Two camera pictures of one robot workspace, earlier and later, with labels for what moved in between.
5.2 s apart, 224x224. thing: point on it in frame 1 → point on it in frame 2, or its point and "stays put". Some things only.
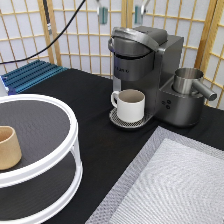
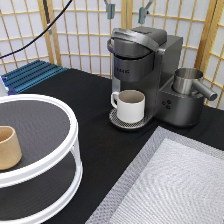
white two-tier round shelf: (50, 171) stays put
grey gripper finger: (102, 12) → (110, 10)
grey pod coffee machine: (145, 59) stays put
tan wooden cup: (10, 148) stays put
